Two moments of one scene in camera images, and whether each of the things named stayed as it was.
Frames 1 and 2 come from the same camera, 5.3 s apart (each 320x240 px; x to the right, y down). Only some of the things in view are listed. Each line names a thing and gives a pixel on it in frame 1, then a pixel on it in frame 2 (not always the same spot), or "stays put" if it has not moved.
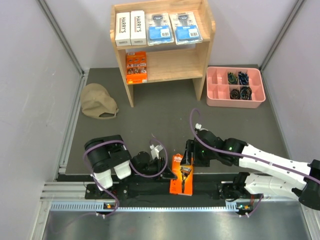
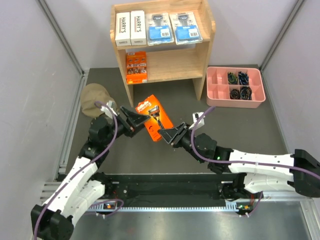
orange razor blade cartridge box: [136, 67] stays put
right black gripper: [192, 146] to [174, 136]
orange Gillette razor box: [183, 184] to [158, 120]
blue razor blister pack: [185, 28] stays put
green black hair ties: [232, 78] stays put
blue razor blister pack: [158, 28] stays put
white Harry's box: [138, 33] stays put
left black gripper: [167, 174] to [133, 123]
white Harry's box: [123, 30] stays put
